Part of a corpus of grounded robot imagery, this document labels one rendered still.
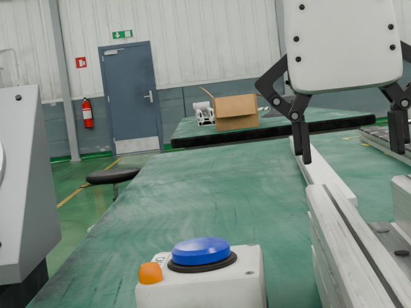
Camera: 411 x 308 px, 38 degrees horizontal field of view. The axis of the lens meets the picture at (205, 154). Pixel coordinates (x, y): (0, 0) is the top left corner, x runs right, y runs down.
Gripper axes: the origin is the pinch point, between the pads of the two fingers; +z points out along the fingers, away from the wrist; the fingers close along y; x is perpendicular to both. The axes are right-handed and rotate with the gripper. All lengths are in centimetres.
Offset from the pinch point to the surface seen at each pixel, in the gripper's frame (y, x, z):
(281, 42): -38, -1093, -88
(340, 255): 4.6, 27.2, 2.5
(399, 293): 3.1, 33.0, 2.5
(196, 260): 13.1, 19.3, 4.2
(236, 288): 10.5, 21.3, 5.7
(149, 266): 15.8, 20.8, 3.9
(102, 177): 108, -289, 35
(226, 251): 11.1, 18.1, 4.1
